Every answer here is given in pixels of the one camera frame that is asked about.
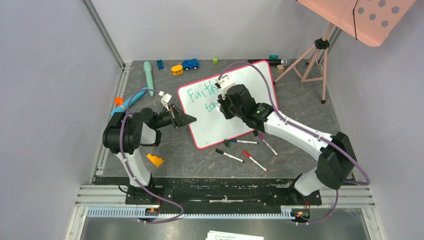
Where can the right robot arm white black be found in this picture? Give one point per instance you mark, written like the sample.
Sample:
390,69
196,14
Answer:
333,153

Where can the yellow oval toy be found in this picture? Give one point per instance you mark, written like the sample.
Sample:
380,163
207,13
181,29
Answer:
177,69

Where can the pink framed whiteboard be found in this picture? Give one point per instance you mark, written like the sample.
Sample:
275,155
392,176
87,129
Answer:
199,99

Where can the mint green toy tube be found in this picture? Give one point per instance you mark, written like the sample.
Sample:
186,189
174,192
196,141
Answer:
147,67

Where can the pink perforated board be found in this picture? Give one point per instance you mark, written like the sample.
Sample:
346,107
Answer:
368,21

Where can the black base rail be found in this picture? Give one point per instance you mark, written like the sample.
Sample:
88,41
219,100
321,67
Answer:
181,190

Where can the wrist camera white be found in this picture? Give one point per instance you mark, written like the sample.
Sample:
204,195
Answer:
224,83
165,99

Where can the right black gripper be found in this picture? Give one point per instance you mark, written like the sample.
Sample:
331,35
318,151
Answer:
224,108

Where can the black whiteboard marker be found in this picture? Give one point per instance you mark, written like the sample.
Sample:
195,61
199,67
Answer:
228,155

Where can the wooden cube block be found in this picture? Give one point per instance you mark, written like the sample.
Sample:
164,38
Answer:
280,68

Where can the red whiteboard marker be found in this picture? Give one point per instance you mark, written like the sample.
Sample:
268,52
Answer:
255,161

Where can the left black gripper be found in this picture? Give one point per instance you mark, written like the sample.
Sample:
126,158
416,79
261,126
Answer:
179,118

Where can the dark blue block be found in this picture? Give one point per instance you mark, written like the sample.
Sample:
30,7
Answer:
160,64

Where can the green marker cap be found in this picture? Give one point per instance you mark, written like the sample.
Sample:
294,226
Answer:
227,143

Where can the yellow plastic wedge block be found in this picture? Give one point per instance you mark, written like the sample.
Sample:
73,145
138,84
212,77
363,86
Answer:
155,160

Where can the pink tripod stand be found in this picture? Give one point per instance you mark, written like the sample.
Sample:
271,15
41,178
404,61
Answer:
320,46

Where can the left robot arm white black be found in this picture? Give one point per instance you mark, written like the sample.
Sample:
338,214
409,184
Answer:
125,133

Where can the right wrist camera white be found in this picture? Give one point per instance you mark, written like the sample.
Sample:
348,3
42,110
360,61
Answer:
224,83

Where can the white paper sheet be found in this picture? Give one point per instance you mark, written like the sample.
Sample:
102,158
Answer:
219,235

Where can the blue whiteboard marker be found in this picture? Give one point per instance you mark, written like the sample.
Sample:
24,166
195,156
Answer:
243,141

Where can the orange toy piece left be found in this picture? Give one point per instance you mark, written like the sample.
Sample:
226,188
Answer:
119,101

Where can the blue toy car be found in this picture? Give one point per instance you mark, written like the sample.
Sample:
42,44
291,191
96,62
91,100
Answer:
190,64

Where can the purple whiteboard marker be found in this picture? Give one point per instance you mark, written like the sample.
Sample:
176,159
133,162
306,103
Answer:
261,137

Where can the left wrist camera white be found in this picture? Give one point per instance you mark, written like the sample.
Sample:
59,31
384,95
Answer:
165,99

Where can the blue toy tube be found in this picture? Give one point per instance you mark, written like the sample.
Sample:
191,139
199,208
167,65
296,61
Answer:
129,102

